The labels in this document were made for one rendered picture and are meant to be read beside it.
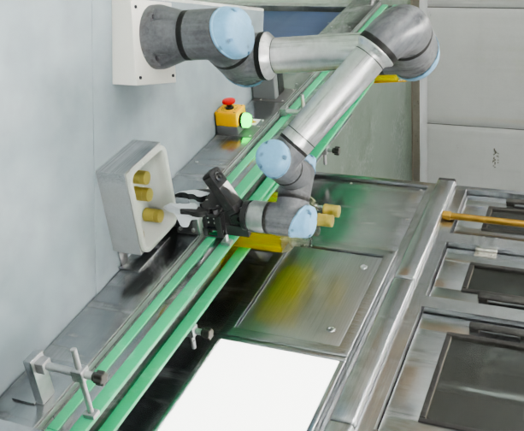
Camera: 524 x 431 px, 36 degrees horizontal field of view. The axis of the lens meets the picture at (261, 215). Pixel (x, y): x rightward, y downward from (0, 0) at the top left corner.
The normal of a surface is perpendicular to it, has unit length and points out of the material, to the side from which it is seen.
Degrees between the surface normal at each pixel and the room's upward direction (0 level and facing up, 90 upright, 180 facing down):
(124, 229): 90
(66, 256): 0
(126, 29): 90
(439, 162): 90
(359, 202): 90
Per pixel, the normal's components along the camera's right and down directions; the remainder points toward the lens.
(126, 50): -0.40, 0.18
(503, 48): -0.38, 0.50
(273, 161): -0.36, -0.22
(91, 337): -0.10, -0.86
